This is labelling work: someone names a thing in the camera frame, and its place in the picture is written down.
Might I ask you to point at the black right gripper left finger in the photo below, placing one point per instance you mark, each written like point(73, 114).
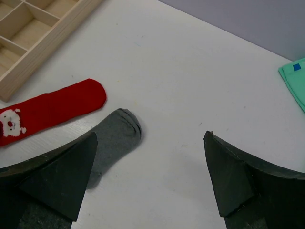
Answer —
point(46, 192)

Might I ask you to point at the mint green patterned sock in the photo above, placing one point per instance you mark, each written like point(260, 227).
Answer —
point(293, 75)

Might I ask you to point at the grey sock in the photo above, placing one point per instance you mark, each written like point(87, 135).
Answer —
point(117, 135)

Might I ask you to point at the wooden compartment tray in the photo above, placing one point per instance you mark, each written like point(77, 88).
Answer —
point(30, 31)

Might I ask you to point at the red Santa sock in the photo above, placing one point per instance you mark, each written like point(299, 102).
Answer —
point(21, 120)

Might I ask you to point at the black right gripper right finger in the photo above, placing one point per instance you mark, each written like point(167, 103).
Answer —
point(252, 193)

